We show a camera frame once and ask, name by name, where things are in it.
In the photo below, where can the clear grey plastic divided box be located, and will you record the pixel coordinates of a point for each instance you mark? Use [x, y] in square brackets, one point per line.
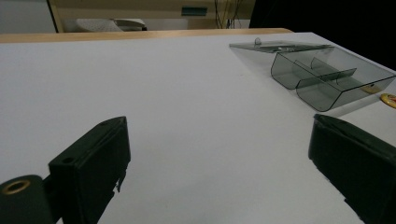
[323, 77]

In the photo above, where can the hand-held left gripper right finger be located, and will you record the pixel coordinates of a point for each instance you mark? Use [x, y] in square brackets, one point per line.
[358, 161]

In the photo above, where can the beige cabinet with dark slot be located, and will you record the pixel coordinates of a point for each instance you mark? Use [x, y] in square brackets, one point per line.
[149, 12]

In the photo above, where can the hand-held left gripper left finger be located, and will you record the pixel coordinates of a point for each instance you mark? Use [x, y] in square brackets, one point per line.
[87, 168]

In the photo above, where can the round yellow badge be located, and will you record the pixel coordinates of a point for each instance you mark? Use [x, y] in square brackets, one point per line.
[389, 100]

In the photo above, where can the white office chair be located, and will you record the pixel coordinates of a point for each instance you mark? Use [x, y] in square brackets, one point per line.
[109, 25]

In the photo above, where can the clear grey plastic box lid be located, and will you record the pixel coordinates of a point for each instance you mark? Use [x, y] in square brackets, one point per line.
[280, 46]

